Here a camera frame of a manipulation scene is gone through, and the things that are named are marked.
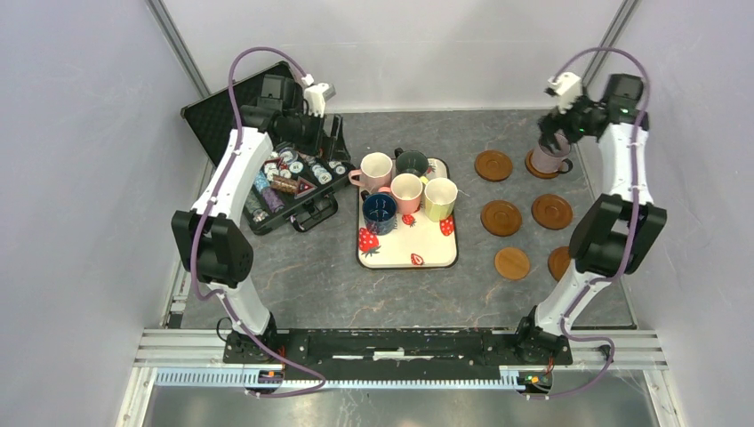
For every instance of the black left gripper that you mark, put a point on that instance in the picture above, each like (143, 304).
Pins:
(338, 151)

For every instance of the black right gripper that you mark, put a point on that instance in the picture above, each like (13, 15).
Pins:
(551, 122)

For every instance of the black poker chip case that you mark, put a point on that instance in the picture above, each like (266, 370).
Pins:
(291, 188)

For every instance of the purple glass mug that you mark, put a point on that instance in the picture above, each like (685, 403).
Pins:
(548, 160)

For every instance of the dark brown wooden coaster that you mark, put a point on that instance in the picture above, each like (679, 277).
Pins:
(534, 172)
(493, 165)
(558, 262)
(501, 218)
(552, 212)

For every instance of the strawberry pattern white tray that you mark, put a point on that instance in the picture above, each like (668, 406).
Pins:
(416, 243)

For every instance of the light brown wooden coaster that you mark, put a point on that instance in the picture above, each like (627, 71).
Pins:
(512, 263)

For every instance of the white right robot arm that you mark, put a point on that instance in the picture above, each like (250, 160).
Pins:
(615, 235)

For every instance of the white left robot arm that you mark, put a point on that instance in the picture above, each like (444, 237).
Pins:
(210, 243)

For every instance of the pink cup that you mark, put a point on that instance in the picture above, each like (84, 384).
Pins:
(406, 189)

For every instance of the light green cup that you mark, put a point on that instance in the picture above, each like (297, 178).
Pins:
(439, 198)

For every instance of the dark blue mug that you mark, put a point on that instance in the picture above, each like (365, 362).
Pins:
(379, 211)

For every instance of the dark green mug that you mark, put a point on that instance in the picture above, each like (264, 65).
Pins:
(411, 161)

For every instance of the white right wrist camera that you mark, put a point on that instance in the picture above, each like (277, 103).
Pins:
(567, 88)

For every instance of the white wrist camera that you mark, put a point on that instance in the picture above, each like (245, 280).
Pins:
(567, 88)
(316, 97)

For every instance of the pink mug with handle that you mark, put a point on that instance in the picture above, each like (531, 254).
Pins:
(375, 172)

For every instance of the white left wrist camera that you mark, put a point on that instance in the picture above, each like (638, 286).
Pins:
(316, 97)

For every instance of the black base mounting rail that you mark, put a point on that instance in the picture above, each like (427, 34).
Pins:
(415, 353)

